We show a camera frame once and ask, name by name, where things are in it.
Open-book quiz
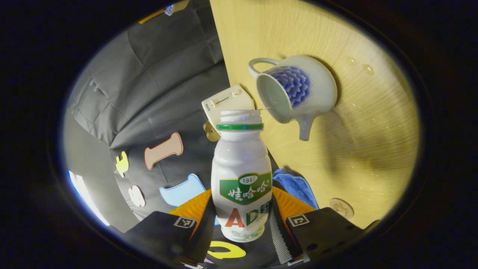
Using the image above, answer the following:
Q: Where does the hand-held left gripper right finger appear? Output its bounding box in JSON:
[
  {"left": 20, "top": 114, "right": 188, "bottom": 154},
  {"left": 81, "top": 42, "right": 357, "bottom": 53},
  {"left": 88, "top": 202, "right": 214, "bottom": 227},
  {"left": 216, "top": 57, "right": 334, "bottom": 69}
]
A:
[{"left": 270, "top": 187, "right": 379, "bottom": 266}]

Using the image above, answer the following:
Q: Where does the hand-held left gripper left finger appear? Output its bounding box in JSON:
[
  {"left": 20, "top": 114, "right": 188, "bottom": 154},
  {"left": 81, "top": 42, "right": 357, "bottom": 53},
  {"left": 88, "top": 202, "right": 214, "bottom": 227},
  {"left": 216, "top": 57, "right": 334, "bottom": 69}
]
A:
[{"left": 123, "top": 189, "right": 216, "bottom": 268}]

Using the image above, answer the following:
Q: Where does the round brown coaster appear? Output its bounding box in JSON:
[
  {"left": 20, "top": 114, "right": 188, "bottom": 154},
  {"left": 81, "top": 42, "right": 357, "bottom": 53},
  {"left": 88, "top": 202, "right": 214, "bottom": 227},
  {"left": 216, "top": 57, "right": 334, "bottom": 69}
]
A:
[{"left": 329, "top": 198, "right": 354, "bottom": 219}]

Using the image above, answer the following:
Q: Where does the white water bottle green label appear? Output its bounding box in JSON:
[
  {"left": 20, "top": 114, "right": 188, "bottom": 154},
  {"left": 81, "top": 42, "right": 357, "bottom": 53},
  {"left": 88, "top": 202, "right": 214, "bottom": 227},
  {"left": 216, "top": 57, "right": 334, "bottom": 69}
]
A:
[{"left": 211, "top": 110, "right": 273, "bottom": 242}]

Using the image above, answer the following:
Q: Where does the white blue-patterned teacup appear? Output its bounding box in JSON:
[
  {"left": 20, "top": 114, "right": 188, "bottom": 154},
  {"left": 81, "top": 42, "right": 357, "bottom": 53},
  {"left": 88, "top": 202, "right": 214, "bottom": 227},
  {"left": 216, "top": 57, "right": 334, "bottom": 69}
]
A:
[{"left": 248, "top": 55, "right": 338, "bottom": 142}]

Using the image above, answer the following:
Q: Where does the blue towel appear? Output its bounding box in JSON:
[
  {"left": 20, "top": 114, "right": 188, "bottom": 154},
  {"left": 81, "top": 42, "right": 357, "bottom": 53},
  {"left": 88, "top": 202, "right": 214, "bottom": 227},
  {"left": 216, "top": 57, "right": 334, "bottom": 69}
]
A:
[{"left": 273, "top": 168, "right": 319, "bottom": 210}]

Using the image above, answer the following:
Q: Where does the brown toast slice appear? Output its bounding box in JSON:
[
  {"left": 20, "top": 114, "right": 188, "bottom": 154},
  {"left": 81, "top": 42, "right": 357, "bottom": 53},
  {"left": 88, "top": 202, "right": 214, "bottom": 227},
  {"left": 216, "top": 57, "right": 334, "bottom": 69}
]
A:
[{"left": 203, "top": 121, "right": 221, "bottom": 142}]

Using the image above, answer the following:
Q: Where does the white toaster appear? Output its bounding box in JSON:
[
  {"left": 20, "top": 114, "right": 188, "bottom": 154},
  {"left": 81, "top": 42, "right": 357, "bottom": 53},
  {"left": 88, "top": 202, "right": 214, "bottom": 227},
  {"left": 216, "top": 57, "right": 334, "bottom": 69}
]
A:
[{"left": 202, "top": 85, "right": 256, "bottom": 129}]

